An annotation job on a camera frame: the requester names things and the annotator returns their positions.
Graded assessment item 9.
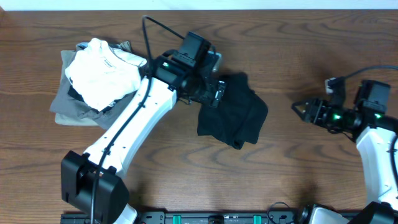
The black t-shirt with logo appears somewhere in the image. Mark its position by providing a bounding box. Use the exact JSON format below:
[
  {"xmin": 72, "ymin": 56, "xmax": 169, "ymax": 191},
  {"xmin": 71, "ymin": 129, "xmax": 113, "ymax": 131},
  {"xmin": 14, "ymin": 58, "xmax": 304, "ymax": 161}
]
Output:
[{"xmin": 197, "ymin": 72, "xmax": 268, "ymax": 150}]

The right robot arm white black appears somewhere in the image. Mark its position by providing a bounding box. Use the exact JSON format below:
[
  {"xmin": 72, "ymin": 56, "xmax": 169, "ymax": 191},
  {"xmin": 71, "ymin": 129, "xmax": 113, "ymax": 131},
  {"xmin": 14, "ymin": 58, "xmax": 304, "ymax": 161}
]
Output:
[{"xmin": 292, "ymin": 78, "xmax": 397, "ymax": 223}]

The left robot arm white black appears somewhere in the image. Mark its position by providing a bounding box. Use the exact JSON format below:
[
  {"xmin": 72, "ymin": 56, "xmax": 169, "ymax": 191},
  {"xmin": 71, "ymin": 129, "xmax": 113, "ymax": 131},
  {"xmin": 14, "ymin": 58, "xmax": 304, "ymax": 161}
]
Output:
[{"xmin": 61, "ymin": 52, "xmax": 226, "ymax": 223}]

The white folded t-shirt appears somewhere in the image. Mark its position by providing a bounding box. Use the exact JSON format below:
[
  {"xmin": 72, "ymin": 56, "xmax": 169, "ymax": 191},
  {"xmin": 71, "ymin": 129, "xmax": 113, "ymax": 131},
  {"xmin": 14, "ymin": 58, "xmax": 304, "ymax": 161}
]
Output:
[{"xmin": 65, "ymin": 38, "xmax": 147, "ymax": 111}]

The black folded t-shirt in pile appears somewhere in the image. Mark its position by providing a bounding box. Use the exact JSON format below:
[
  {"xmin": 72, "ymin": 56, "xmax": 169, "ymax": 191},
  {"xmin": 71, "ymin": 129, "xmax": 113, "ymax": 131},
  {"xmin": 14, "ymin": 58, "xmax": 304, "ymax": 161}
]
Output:
[{"xmin": 68, "ymin": 86, "xmax": 119, "ymax": 111}]

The grey folded t-shirt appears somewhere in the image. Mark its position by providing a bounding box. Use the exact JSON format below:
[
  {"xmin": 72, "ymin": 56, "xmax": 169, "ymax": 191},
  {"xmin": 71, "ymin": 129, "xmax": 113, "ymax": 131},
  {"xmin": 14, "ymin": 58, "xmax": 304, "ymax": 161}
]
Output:
[{"xmin": 50, "ymin": 38, "xmax": 147, "ymax": 129}]

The black mounting rail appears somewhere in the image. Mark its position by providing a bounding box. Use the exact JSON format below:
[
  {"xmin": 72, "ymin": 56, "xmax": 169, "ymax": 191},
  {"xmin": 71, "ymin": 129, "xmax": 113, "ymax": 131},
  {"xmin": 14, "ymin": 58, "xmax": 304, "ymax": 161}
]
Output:
[{"xmin": 60, "ymin": 203, "xmax": 358, "ymax": 224}]

